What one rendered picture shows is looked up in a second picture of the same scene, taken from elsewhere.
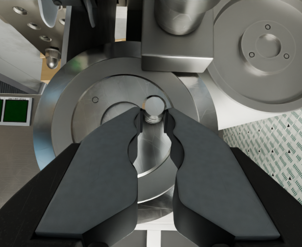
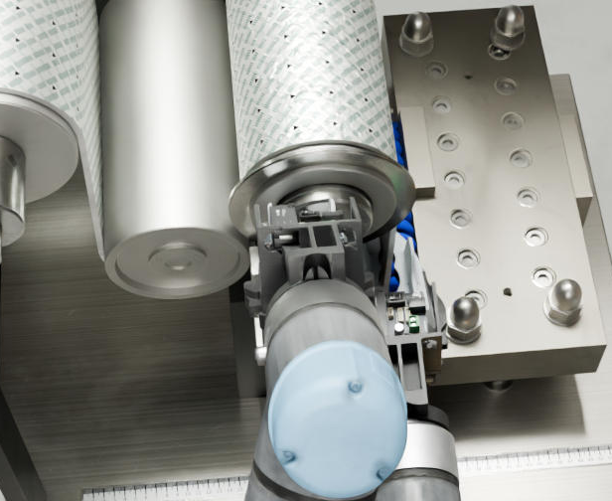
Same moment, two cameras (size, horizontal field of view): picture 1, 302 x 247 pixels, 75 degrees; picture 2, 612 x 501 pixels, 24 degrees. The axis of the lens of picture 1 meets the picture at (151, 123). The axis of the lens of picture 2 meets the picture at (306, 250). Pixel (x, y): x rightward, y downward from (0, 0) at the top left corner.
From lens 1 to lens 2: 1.04 m
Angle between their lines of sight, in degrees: 53
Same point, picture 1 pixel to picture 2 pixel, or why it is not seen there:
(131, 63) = not seen: hidden behind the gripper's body
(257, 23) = (190, 273)
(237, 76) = (208, 239)
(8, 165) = not seen: outside the picture
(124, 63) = not seen: hidden behind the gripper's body
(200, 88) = (248, 233)
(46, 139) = (401, 191)
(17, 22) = (540, 126)
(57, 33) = (474, 106)
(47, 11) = (409, 253)
